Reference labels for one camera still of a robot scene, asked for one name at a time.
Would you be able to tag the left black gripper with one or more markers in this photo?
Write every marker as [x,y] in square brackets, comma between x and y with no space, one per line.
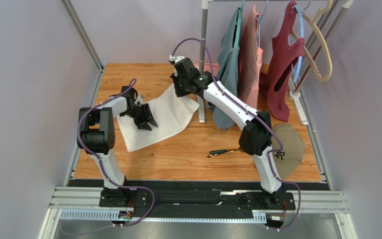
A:
[147,114]

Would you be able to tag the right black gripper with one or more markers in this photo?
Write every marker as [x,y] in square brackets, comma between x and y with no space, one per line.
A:
[179,83]

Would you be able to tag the white cloth napkin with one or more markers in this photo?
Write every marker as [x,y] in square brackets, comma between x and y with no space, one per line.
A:
[172,114]

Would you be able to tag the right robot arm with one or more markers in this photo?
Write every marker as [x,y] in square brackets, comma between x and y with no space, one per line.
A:
[255,138]

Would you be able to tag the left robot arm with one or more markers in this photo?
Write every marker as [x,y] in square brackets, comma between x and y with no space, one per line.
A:
[96,136]

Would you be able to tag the pink cloth on table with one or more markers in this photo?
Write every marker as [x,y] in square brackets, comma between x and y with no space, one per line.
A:
[211,68]

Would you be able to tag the grey-blue hanging shirt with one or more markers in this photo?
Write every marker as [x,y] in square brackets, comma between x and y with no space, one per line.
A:
[227,74]

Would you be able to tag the salmon pink hanging shirt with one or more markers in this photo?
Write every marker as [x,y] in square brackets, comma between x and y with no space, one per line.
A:
[250,61]

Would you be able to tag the teal hanger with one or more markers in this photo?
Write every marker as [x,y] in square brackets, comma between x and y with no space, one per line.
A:
[238,24]

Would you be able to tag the dark red tank top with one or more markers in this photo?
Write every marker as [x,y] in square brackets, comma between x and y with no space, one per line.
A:
[286,57]

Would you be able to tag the tan baseball cap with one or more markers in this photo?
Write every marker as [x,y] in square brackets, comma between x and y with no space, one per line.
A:
[289,158]

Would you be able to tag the beige wooden hanger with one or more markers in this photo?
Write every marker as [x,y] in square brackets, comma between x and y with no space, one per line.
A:
[324,49]

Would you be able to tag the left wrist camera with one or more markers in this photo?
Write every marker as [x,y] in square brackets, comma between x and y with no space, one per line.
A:
[139,98]

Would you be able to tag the gold fork green handle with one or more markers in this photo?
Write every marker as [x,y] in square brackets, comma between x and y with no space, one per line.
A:
[231,150]

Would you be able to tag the gold utensil dark handle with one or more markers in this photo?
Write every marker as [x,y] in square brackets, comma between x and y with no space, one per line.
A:
[217,152]

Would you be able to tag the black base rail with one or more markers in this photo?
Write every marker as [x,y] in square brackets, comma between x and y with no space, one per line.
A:
[218,200]

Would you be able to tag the aluminium frame post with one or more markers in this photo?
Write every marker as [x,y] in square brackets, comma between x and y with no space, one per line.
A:
[75,19]

